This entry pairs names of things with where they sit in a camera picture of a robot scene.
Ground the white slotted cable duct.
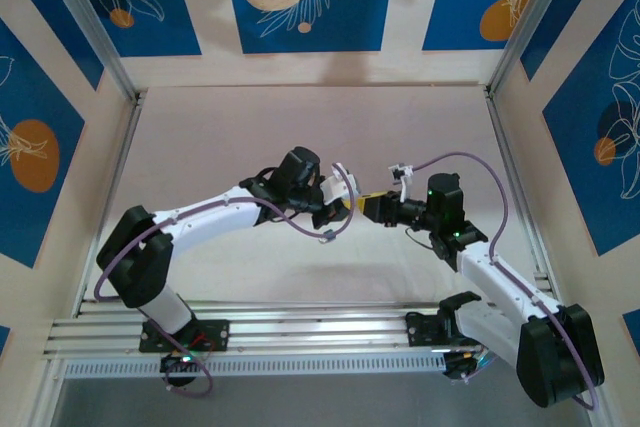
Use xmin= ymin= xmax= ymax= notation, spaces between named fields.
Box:
xmin=63 ymin=352 xmax=446 ymax=381

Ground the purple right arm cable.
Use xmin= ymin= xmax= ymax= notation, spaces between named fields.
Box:
xmin=409 ymin=150 xmax=601 ymax=411

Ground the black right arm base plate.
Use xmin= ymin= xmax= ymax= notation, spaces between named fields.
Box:
xmin=405 ymin=311 xmax=494 ymax=348

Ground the black controller box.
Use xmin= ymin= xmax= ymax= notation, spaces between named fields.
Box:
xmin=442 ymin=349 xmax=496 ymax=384
xmin=159 ymin=350 xmax=205 ymax=379

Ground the aluminium table side rail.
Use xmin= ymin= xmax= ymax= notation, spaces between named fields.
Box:
xmin=74 ymin=91 xmax=146 ymax=318
xmin=484 ymin=86 xmax=564 ymax=308

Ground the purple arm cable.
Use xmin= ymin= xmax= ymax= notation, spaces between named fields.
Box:
xmin=409 ymin=150 xmax=601 ymax=411
xmin=93 ymin=162 xmax=359 ymax=398

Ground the aluminium mounting rail frame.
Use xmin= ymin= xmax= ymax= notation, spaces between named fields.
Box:
xmin=42 ymin=299 xmax=596 ymax=361

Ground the grey metal sheet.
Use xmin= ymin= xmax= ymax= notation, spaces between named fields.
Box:
xmin=49 ymin=346 xmax=594 ymax=427

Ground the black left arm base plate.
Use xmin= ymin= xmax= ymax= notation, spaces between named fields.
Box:
xmin=138 ymin=319 xmax=231 ymax=353

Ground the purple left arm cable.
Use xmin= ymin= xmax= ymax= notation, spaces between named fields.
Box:
xmin=93 ymin=162 xmax=359 ymax=398

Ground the aluminium corner post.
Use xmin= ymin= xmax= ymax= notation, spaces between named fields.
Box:
xmin=487 ymin=0 xmax=584 ymax=98
xmin=37 ymin=0 xmax=146 ymax=103

